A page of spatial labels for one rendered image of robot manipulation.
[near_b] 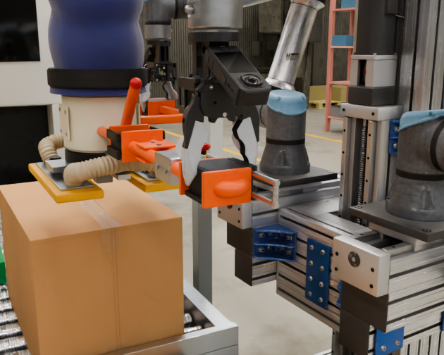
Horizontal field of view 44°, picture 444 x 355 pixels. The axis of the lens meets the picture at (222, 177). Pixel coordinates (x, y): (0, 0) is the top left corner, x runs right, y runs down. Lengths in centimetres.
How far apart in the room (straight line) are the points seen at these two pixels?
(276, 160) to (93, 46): 65
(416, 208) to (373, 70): 38
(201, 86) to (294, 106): 86
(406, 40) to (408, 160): 37
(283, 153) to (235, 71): 91
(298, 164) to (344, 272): 46
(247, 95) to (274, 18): 1093
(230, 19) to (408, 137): 61
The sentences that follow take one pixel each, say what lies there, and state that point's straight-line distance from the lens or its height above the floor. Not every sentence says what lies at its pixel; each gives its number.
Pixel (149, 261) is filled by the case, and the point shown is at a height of 84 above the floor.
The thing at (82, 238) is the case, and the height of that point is 93.
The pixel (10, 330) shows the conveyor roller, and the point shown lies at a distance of 189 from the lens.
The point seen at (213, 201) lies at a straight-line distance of 74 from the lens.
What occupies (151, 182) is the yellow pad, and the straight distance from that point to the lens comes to 123.
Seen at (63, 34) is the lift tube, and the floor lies 143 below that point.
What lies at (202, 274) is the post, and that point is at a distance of 220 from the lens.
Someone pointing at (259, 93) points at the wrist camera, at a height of 135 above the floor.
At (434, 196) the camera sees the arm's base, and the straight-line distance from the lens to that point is 125.
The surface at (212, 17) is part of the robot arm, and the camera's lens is 74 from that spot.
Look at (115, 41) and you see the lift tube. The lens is 122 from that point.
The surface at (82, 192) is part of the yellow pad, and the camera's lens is 118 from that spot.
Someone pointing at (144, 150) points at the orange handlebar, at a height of 122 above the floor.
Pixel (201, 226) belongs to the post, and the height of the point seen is 72.
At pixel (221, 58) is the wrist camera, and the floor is 139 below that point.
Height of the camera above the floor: 141
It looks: 14 degrees down
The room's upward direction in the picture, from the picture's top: straight up
